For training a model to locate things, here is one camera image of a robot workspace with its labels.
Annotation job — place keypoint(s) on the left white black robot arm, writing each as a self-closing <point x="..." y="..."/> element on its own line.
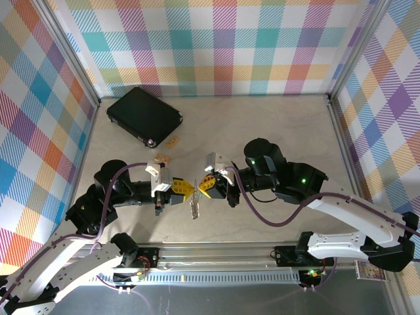
<point x="75" y="272"/>

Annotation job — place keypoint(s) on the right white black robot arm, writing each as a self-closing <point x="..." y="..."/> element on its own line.
<point x="354" y="213"/>

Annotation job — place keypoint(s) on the small wooden tile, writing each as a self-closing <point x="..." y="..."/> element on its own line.
<point x="163" y="159"/>
<point x="173" y="142"/>

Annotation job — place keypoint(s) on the black hard case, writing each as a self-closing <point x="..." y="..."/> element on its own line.
<point x="141" y="113"/>

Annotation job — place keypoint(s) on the small circuit board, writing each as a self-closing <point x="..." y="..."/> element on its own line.
<point x="138" y="277"/>
<point x="311" y="273"/>

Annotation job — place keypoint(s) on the colourful printed card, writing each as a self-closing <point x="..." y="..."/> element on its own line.
<point x="370" y="270"/>

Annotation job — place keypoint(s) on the aluminium frame floor rail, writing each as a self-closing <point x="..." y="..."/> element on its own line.
<point x="344" y="147"/>
<point x="84" y="157"/>

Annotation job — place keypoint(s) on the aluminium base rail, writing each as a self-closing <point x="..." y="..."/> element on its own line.
<point x="213" y="256"/>

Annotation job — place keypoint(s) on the aluminium frame post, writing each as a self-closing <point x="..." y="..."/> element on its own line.
<point x="65" y="52"/>
<point x="357" y="52"/>

